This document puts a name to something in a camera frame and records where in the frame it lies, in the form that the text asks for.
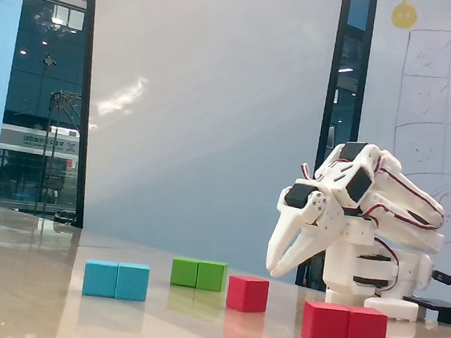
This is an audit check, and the long red block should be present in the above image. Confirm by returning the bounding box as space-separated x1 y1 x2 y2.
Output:
300 299 391 338

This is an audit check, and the long blue block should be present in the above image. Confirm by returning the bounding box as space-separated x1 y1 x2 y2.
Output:
82 258 152 303

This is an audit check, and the red white gripper servo wire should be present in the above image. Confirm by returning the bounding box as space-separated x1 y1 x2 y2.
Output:
300 163 318 182

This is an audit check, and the narrow black window frame post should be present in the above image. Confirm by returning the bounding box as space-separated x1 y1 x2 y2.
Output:
60 0 108 230

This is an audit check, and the long green block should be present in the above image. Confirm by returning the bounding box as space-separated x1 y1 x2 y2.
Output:
169 256 230 293

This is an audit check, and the moving white gripper finger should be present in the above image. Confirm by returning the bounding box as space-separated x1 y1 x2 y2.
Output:
270 186 345 284

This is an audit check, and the black power cable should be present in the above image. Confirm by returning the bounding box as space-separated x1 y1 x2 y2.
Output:
428 270 451 307

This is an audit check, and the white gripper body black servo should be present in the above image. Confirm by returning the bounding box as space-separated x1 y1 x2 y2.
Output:
275 176 323 223

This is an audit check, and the yellow round sticker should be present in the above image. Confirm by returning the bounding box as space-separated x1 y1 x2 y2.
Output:
390 0 421 31

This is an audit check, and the small red cube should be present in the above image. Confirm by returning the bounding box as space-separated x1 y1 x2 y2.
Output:
225 274 271 316

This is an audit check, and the wide black window frame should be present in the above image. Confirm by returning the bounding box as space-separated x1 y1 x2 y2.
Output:
294 0 379 292

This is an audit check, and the flat black power adapter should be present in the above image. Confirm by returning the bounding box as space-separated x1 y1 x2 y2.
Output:
400 294 451 325

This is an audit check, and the fixed white gripper finger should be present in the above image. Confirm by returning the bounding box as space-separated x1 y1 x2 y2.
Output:
265 210 307 275

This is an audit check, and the red shoulder servo wire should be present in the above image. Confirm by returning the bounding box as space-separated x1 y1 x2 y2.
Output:
368 236 404 294

